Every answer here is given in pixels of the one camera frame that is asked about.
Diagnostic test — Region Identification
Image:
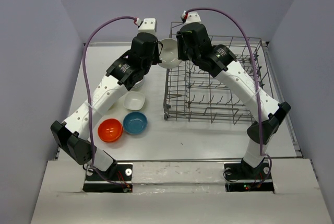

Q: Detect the yellow striped bowl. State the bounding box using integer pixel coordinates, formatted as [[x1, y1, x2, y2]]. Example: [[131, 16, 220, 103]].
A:
[[108, 102, 118, 110]]

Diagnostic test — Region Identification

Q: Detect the white round bowl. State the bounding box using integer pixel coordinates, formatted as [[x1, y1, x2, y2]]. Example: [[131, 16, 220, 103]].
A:
[[158, 38, 181, 69], [131, 78, 145, 91]]

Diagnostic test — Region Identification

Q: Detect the blue bowl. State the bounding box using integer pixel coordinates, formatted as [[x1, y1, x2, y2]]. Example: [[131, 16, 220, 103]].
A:
[[123, 112, 148, 135]]

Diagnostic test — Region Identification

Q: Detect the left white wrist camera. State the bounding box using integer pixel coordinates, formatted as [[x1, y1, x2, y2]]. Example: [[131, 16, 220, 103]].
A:
[[134, 18, 157, 37]]

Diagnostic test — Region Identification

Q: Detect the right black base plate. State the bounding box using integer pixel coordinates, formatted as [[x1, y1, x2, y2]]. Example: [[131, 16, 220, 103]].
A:
[[223, 162, 275, 193]]

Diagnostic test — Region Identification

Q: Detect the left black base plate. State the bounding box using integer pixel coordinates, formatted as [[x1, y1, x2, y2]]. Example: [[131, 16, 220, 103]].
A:
[[82, 162, 133, 193]]

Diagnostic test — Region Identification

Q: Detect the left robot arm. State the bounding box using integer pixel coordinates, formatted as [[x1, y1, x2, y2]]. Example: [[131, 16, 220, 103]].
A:
[[51, 32, 160, 180]]

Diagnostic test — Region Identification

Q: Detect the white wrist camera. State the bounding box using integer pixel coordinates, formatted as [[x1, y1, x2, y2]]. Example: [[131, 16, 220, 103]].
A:
[[134, 18, 157, 37], [181, 11, 201, 24]]

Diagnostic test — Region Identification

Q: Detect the white square bowl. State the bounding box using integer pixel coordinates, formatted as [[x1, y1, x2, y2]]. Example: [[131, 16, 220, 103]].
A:
[[123, 91, 146, 111]]

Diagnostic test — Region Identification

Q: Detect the orange bowl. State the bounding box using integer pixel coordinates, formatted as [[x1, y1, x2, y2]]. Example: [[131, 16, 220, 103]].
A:
[[98, 119, 123, 143]]

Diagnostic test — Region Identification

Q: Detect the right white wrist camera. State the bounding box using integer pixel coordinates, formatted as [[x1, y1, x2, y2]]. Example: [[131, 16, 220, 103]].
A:
[[181, 11, 201, 24]]

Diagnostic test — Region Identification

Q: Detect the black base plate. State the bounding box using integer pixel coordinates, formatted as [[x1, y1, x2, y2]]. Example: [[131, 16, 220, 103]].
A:
[[82, 162, 133, 193], [223, 162, 275, 193]]

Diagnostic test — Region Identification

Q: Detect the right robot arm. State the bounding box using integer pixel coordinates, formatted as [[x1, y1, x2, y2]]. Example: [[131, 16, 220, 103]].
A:
[[176, 22, 291, 178]]

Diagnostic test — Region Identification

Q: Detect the grey wire dish rack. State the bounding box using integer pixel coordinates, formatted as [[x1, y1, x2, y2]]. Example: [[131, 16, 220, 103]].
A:
[[163, 21, 275, 126]]

